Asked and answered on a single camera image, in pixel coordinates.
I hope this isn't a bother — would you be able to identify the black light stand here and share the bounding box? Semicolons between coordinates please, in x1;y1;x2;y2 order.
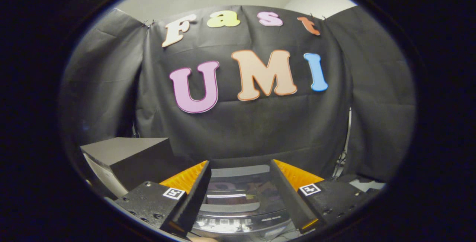
333;108;352;178

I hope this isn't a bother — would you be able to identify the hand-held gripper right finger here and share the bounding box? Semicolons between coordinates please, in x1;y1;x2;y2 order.
270;159;372;234

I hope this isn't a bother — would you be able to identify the grey top-load washing machine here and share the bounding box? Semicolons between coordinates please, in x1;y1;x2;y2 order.
190;164;299;242

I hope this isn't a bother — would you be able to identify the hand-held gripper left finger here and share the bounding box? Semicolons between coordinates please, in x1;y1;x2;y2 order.
115;160;212;237

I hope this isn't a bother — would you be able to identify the grey cabinet with white door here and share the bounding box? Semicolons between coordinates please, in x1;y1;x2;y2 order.
80;137;186;199

